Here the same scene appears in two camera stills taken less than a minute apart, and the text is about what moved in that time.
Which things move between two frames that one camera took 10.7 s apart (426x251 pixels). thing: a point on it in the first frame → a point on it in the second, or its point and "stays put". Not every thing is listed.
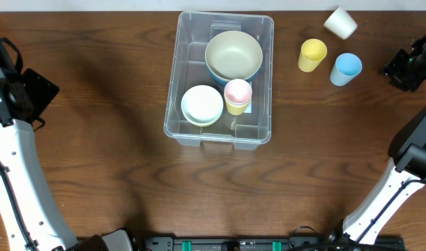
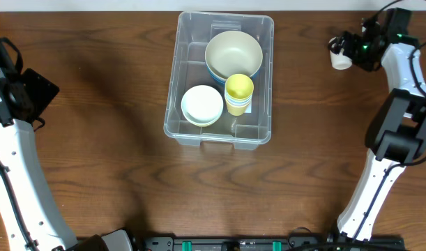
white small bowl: (202, 104) stays put
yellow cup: (313, 51) → (239, 86)
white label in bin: (249, 109) stays put
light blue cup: (347, 67) → (238, 102)
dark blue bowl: (223, 79) stays put
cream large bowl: (233, 55) stays put
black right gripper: (399, 68) → (349, 43)
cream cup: (341, 23) → (341, 61)
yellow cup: (236, 111) stays put
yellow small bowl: (202, 125) stays put
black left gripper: (38, 92) stays put
